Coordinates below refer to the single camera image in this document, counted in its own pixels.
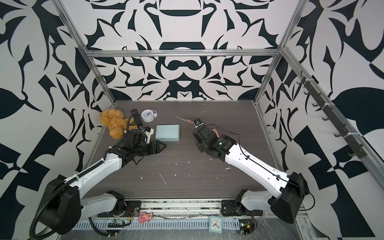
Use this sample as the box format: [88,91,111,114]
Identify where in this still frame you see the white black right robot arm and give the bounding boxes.
[193,119,310,224]

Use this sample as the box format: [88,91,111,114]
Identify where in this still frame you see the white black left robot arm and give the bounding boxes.
[29,129,167,240]

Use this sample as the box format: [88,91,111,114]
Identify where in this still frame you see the pink paper boxes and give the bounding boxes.
[176,116,219,137]

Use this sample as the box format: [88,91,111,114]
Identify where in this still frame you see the black wall hook rail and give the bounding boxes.
[298,77,368,159]

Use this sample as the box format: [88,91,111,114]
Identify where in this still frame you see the brown teddy bear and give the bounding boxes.
[100,109,138,140]

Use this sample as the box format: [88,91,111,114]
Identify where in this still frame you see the white slotted cable duct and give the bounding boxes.
[71,218,241,231]

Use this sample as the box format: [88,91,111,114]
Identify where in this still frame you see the light blue paper box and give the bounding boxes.
[155,125,180,142]

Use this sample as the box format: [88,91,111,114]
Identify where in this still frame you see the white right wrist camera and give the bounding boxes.
[194,118,204,129]

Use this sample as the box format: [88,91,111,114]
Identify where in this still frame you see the black remote control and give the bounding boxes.
[130,108,142,126]

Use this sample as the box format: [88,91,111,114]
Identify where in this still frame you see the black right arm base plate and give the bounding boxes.
[221,200,264,217]

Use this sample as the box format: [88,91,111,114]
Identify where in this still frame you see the small electronics board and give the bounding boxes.
[239,218,258,236]

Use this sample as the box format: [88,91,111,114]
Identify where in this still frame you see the pink small toy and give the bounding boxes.
[138,212,153,224]

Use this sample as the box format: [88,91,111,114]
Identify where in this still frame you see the green square clock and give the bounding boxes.
[209,216,223,234]

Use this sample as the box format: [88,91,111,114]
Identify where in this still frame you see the white round alarm clock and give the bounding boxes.
[141,109,158,123]

